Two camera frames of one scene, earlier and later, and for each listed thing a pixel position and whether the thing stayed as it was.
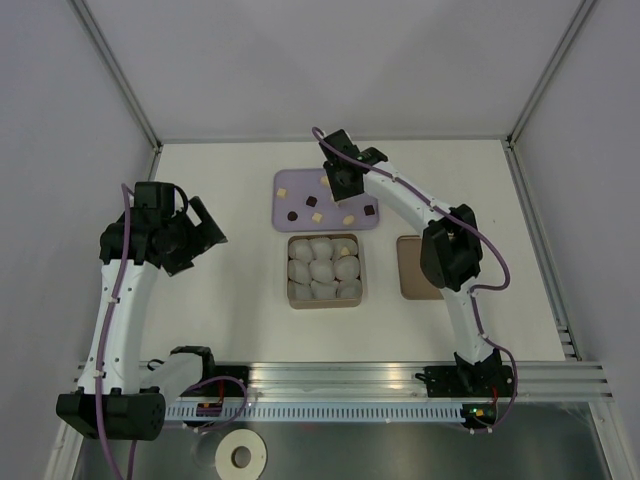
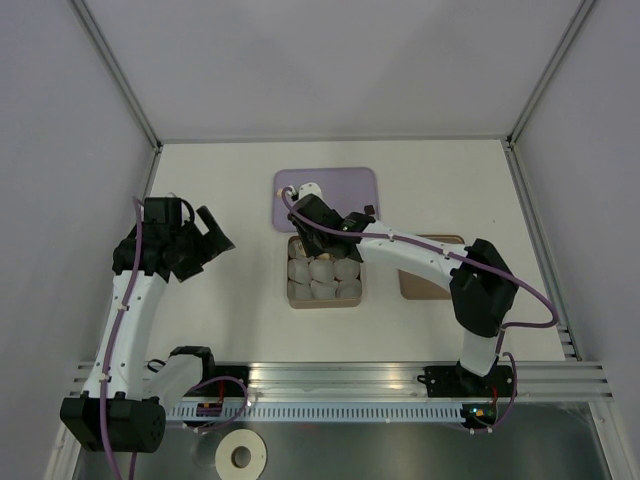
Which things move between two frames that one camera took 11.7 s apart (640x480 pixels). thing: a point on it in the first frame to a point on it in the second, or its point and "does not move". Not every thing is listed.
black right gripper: x=337 y=192 to x=311 y=249
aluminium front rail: x=533 y=380 does not move
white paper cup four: x=299 y=271 does not move
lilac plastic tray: x=302 y=202 does not move
